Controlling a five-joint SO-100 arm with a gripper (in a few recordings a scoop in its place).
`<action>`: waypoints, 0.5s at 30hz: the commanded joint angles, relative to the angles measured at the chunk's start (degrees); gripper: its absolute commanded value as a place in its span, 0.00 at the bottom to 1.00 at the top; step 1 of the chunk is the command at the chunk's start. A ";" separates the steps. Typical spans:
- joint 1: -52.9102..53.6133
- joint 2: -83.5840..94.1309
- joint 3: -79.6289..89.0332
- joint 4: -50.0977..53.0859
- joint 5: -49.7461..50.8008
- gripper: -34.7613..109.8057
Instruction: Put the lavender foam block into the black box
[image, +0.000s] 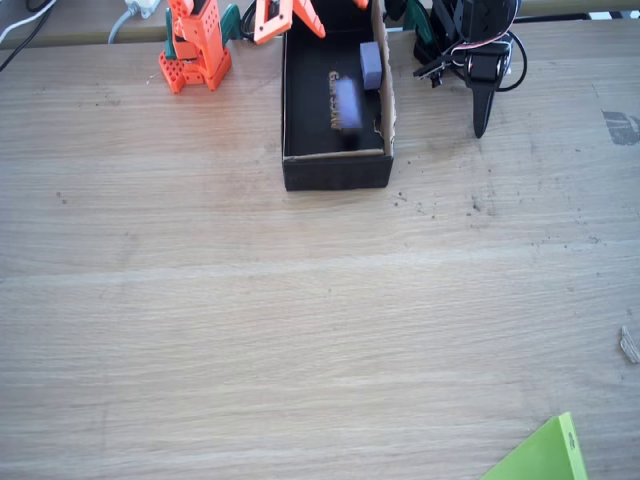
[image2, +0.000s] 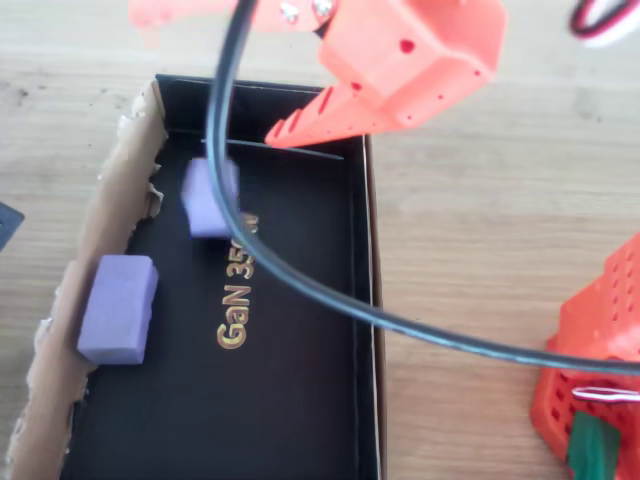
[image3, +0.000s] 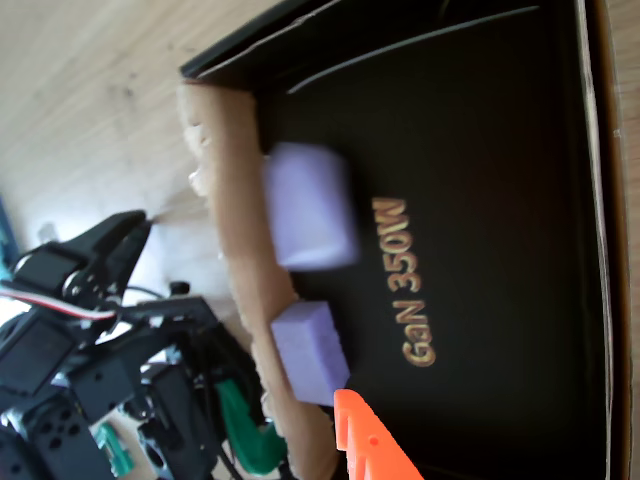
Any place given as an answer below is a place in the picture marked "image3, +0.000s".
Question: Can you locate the purple foam block torn face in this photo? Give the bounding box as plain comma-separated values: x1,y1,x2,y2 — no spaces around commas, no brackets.
262,142,362,274

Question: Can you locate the purple foam block smooth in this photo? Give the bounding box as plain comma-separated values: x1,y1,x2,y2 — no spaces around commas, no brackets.
269,299,351,407

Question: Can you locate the black cardboard box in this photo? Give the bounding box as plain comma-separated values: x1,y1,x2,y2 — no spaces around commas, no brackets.
177,0,640,480

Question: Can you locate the teal plastic object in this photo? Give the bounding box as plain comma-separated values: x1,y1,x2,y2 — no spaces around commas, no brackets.
0,197,16,281

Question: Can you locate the dark green table clamp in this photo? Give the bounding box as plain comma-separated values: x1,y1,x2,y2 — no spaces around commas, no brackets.
217,377,289,476

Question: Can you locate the light green plastic clip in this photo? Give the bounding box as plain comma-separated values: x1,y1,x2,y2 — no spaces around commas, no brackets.
94,422,134,479

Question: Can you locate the red white black servo wire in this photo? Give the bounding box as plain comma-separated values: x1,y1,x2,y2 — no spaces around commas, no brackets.
0,282,117,322

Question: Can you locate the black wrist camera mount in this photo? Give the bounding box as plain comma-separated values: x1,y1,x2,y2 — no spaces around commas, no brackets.
117,281,226,351

